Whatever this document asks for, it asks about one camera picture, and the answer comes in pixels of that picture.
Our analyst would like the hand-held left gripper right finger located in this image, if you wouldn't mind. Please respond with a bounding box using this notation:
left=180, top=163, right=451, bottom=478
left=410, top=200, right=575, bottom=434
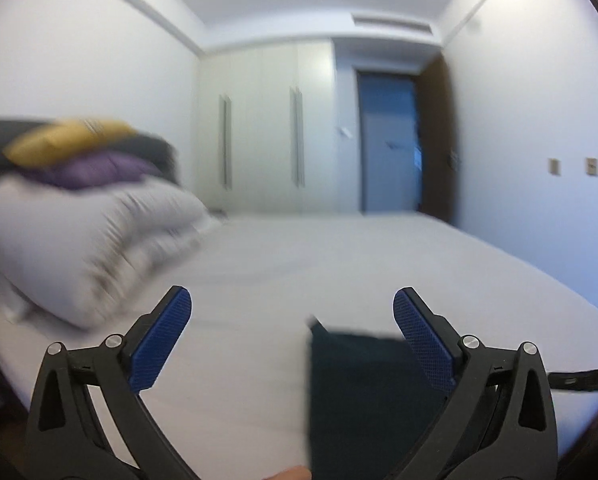
left=379, top=287, right=560, bottom=480

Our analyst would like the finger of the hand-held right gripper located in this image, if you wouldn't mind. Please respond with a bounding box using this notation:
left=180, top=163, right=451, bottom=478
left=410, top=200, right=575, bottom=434
left=548, top=366, right=598, bottom=394

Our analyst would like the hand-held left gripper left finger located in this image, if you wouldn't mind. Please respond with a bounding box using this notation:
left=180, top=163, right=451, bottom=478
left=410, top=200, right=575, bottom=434
left=24, top=285, right=201, bottom=480

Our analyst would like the dark green garment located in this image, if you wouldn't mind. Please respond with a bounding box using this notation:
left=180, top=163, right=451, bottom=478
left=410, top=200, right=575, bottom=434
left=306, top=316, right=461, bottom=480

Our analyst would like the person's left hand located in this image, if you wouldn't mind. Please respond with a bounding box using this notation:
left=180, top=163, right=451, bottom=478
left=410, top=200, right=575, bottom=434
left=268, top=465, right=313, bottom=480

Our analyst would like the white folded duvet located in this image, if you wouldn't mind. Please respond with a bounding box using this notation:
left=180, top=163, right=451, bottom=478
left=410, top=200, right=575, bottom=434
left=0, top=176, right=216, bottom=332

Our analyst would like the white bed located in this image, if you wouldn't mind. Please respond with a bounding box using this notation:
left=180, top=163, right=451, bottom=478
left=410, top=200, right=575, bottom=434
left=0, top=210, right=598, bottom=480

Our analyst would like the purple pillow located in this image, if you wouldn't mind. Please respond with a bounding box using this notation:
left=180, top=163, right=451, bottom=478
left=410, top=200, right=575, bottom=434
left=29, top=153, right=164, bottom=192

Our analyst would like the pale blue door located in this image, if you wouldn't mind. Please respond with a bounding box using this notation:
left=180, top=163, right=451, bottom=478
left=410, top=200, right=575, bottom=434
left=355, top=70, right=423, bottom=214

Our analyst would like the brown wooden door panel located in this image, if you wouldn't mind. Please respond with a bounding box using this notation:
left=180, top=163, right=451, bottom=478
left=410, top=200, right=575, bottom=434
left=415, top=54, right=463, bottom=228

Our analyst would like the yellow pillow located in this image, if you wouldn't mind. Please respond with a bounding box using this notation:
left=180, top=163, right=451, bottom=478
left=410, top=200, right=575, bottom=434
left=3, top=118, right=140, bottom=169

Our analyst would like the cream wardrobe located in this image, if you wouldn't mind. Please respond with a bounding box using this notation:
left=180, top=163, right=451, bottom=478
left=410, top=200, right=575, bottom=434
left=196, top=40, right=366, bottom=217

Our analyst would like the ceiling air vent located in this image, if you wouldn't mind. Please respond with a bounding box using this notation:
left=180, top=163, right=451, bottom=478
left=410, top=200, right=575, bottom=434
left=351, top=12, right=433, bottom=34

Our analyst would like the metal wardrobe handle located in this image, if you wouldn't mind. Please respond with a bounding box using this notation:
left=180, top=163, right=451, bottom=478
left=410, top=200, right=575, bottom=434
left=218, top=93, right=233, bottom=192
left=289, top=86, right=306, bottom=189

